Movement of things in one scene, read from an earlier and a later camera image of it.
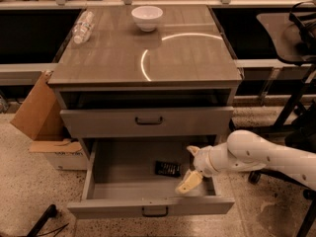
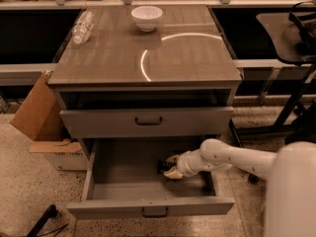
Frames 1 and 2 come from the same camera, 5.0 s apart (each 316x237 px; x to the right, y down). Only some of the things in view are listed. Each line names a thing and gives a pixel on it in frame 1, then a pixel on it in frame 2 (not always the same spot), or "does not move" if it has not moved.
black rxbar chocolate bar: x=171 y=169 does not move
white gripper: x=202 y=161 → x=186 y=165
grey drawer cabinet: x=139 y=85 does not move
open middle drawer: x=138 y=177 does not move
